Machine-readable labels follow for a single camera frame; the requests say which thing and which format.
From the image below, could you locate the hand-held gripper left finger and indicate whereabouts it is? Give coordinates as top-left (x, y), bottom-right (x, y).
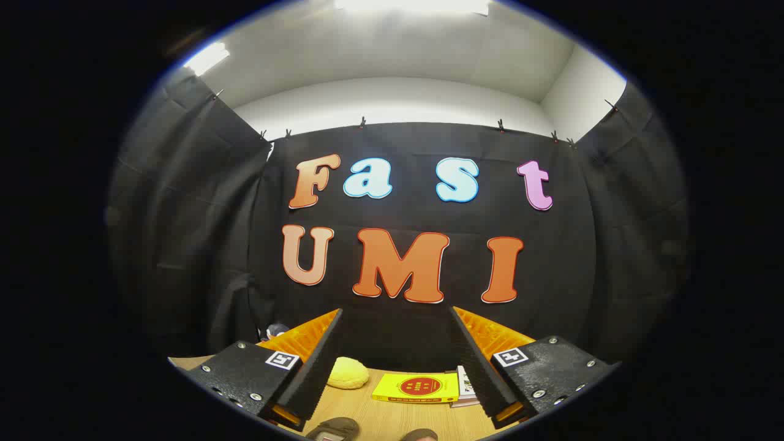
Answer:
top-left (181, 308), bottom-right (344, 432)

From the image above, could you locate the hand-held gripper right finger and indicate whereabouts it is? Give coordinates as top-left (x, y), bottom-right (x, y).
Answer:
top-left (450, 306), bottom-right (620, 430)

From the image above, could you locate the yellow plush bun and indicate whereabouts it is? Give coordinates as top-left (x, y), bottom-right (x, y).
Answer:
top-left (326, 357), bottom-right (370, 390)

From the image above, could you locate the yellow book red circle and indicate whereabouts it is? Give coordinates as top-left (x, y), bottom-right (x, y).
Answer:
top-left (372, 371), bottom-right (460, 404)

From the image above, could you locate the ceiling light panel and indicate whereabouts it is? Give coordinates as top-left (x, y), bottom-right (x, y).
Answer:
top-left (334, 0), bottom-right (491, 16)
top-left (184, 42), bottom-right (230, 77)

